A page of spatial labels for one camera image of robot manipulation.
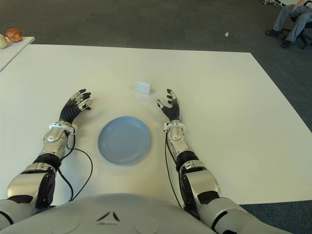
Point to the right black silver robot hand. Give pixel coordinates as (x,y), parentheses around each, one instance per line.
(173,111)

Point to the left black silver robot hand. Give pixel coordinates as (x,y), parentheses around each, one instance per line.
(70,109)

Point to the white charger block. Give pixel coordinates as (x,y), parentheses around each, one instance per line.
(143,87)

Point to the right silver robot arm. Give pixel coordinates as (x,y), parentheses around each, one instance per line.
(179,136)

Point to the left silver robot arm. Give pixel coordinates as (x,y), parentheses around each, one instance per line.
(52,141)

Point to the blue round plate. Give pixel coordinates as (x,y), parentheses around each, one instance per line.
(124,141)

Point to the reddish brown bread roll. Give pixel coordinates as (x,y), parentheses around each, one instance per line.
(14,34)

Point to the beige bread roll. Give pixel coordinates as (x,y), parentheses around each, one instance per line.
(3,42)

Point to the grey robot torso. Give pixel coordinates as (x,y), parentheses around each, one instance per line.
(109,214)

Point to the black office chair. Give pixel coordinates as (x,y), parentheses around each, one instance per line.
(306,36)

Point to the seated person in jeans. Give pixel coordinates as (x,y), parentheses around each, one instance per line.
(297,14)

